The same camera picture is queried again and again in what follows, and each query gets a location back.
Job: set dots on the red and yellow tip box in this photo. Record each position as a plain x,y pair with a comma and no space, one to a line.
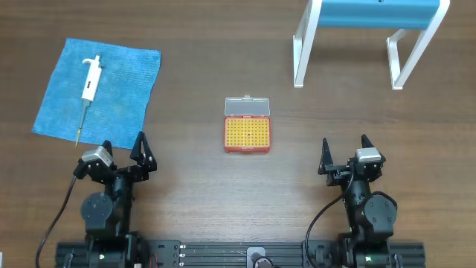
247,134

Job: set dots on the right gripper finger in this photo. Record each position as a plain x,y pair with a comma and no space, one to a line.
326,158
366,143

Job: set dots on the white and blue stand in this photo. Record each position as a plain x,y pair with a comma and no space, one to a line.
372,15

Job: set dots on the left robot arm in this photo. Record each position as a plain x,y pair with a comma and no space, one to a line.
109,208

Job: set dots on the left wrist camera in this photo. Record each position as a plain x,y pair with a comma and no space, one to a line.
96,155

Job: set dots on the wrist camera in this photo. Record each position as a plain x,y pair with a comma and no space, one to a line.
96,155
368,155

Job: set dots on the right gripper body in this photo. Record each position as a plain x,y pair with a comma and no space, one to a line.
366,171

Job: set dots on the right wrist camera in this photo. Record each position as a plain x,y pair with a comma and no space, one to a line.
368,155

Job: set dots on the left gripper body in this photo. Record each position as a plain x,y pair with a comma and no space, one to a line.
100,173

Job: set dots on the white pipette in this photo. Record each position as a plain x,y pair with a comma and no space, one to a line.
91,82

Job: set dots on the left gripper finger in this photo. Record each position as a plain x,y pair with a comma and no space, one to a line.
108,146
143,158

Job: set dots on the mounting rail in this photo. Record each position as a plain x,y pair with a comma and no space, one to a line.
223,255

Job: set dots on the blue cloth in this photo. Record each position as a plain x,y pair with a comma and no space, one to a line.
122,93

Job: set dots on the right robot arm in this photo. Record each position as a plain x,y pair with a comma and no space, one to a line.
372,212

